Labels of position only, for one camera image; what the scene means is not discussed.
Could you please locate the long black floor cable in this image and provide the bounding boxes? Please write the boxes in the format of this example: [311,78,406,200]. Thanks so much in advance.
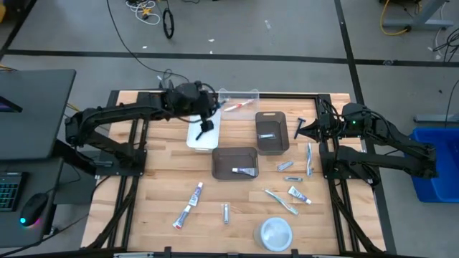
[105,0,191,90]

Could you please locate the white plastic bin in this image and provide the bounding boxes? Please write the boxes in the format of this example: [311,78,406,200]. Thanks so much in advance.
[185,109,222,153]

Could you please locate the backlit black keyboard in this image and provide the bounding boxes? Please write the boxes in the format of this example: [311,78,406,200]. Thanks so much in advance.
[0,171,29,213]

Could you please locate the red toothbrush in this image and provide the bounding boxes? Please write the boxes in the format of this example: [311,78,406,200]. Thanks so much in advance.
[222,100,255,112]

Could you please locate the yellow floor cable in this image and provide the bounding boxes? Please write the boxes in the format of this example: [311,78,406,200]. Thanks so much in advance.
[379,0,410,37]

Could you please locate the thin black cable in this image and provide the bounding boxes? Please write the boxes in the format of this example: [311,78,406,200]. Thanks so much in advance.
[444,78,459,128]

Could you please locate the black lit computer mouse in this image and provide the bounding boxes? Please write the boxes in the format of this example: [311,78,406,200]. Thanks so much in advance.
[18,192,49,228]

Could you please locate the dark blue razor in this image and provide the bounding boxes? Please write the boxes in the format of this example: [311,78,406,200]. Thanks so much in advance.
[195,120,215,141]
[293,117,307,140]

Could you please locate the black cable bundle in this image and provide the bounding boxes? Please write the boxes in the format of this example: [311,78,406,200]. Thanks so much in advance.
[432,27,459,64]

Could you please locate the black desk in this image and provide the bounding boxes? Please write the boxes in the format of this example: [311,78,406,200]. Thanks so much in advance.
[0,69,77,248]

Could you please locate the toothpaste tube red cap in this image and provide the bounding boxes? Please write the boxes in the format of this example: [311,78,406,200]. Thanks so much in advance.
[171,204,192,231]

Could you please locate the white cable yellow plug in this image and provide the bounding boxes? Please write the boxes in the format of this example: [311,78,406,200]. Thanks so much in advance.
[125,0,161,27]

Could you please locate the green toothbrush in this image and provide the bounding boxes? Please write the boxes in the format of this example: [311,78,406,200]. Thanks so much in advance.
[264,188,300,216]

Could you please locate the monitor on black desk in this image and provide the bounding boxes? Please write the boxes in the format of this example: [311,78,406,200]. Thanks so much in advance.
[0,95,24,114]

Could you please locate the blue plastic tote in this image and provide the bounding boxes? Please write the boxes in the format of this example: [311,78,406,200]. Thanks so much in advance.
[408,127,459,204]

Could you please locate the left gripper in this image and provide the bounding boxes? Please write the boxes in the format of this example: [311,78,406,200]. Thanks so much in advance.
[197,92,222,118]

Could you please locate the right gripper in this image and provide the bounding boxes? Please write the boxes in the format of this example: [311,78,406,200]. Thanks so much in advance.
[297,114,340,144]

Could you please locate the wood desk grey legs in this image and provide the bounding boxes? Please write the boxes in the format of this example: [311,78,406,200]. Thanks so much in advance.
[381,0,459,125]

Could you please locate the black cable coil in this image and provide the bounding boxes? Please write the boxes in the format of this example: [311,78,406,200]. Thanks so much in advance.
[161,7,176,40]

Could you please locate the clear plastic bin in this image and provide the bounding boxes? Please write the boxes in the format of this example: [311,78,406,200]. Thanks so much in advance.
[217,87,260,121]

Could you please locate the smoky grey translucent bin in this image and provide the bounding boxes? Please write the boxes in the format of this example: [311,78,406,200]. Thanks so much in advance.
[211,145,260,181]
[255,110,290,156]

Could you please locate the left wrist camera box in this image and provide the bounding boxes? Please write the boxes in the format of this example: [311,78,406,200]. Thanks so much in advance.
[174,81,202,105]

